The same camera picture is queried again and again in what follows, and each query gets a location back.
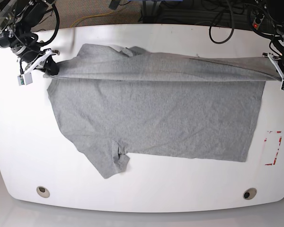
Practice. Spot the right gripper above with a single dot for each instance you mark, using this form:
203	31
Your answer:
29	56

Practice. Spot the grey T-shirt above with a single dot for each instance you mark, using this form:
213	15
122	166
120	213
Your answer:
110	103

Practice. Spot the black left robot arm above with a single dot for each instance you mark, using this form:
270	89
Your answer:
18	17

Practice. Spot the power strip with red light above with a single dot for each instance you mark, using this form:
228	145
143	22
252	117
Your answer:
258	20

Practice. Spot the red tape rectangle marking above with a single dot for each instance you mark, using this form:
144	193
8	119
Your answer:
271	148

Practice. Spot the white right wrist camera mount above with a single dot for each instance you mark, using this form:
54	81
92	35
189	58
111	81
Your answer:
25	76

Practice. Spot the left table cable grommet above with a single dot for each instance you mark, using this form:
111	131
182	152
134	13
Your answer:
43	192

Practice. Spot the table cable grommet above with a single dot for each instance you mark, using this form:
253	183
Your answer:
43	192
249	193

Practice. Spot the right table cable grommet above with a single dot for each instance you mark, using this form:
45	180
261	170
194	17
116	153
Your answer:
249	193

